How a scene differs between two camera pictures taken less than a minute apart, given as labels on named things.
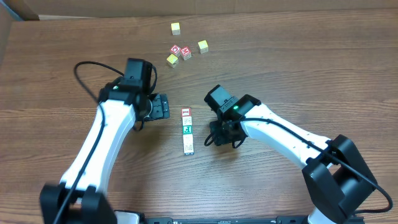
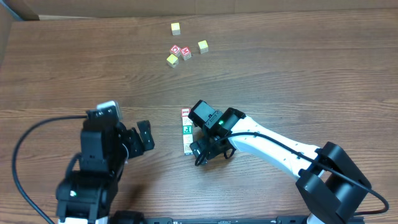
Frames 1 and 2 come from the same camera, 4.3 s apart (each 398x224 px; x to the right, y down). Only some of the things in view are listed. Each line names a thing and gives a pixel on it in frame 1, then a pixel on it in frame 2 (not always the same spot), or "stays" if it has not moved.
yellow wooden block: (203, 46) stays
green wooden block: (187, 129) stays
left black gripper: (160, 106) to (131, 140)
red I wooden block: (186, 112) stays
